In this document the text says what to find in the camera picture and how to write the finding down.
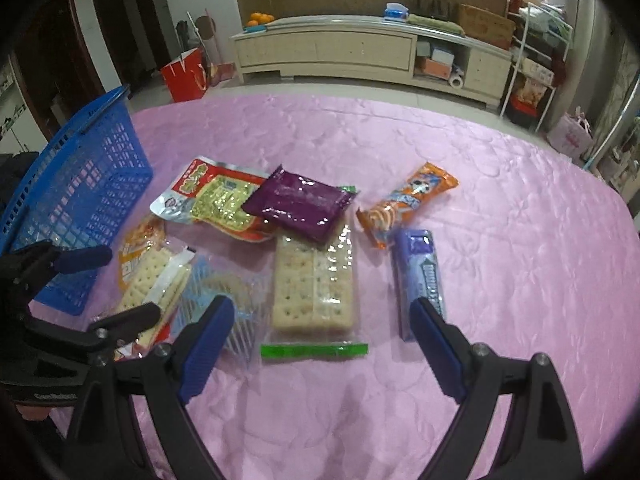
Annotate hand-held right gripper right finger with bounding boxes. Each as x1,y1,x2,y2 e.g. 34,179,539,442
410,296,586,480

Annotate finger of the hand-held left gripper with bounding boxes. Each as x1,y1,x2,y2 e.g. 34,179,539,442
10,241,113,283
86,302,162,357

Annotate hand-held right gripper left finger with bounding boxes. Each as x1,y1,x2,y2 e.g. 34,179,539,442
65,295,236,480

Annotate orange cracker pack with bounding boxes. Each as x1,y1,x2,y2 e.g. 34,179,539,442
95,215,196,361

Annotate clear pack with blue tray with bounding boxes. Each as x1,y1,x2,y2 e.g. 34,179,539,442
172,252,271,368

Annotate blue plastic basket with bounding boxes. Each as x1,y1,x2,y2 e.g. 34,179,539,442
0,85,153,316

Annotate blue cookie pack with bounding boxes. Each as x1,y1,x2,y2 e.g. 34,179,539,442
391,227,447,343

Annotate clear green-sealed cracker pack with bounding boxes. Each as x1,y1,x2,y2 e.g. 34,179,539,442
260,220,369,361

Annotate red tofu snack packet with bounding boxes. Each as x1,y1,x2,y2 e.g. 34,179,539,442
150,156,281,243

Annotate orange cartoon snack packet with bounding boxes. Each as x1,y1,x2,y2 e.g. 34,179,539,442
356,161,459,250

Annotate purple snack packet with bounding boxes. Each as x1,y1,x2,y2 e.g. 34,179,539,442
242,164,357,246

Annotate pink tablecloth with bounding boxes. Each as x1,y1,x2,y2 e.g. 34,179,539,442
30,91,640,480

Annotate red paper bag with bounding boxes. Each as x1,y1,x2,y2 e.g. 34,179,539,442
160,46,211,103

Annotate pink bag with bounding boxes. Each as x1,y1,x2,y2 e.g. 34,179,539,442
546,107,596,156

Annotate orange snack bag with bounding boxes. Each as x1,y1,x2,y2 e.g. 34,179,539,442
512,75,551,111

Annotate orange box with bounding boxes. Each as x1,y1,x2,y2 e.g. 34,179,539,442
417,55,453,78

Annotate cream TV cabinet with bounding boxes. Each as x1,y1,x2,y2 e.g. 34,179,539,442
230,14,513,108

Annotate green cushion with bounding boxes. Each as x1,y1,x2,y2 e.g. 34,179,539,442
406,12,466,37

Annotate brown cardboard box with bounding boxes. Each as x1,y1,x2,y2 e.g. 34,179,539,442
457,4,516,51

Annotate blue-handled mop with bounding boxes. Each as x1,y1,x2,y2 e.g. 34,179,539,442
582,97,636,171

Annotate white wire rack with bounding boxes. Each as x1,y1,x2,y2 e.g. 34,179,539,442
500,2,573,133

